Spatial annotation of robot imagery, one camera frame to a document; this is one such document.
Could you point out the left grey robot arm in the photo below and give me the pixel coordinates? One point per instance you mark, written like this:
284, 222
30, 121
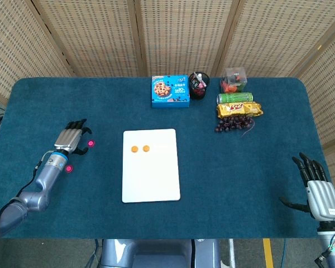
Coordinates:
47, 178

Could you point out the small white spray bottle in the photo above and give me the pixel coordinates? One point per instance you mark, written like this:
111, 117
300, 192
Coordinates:
200, 76

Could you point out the blue cookie box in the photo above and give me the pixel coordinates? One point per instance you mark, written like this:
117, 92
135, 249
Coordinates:
170, 92

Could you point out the round orange magnet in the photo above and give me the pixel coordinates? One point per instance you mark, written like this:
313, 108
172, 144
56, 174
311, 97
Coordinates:
134, 149
146, 148

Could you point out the dark purple grape bunch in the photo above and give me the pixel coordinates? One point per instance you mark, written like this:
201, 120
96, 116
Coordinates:
231, 124

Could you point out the blue carpet table cover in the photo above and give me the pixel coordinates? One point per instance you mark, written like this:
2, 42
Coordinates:
226, 173

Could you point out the white magnetic board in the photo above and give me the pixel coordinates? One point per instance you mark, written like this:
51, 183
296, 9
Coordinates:
150, 173

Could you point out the yellow biscuit packet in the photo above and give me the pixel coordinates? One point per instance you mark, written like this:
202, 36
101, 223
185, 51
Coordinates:
240, 109

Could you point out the round pink magnet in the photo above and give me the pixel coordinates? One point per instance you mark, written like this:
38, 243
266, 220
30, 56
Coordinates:
69, 169
91, 143

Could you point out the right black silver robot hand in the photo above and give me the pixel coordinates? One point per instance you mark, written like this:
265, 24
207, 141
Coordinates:
322, 198

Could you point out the woven wooden folding screen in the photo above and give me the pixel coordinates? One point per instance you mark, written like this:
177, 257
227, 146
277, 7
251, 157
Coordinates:
184, 36

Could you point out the green drink can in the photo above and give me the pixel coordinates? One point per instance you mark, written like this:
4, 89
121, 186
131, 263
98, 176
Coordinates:
236, 97

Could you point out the clear plastic fruit box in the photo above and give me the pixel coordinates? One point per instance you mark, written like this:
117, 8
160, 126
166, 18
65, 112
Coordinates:
234, 81

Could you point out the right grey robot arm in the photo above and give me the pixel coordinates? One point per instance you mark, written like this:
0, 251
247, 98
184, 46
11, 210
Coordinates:
333, 251

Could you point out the black mesh pen cup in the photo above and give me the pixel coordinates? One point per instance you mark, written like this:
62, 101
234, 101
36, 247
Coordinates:
198, 95

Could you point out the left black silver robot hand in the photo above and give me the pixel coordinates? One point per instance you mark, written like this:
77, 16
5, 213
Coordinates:
68, 138

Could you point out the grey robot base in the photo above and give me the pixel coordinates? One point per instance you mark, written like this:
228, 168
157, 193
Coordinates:
156, 254

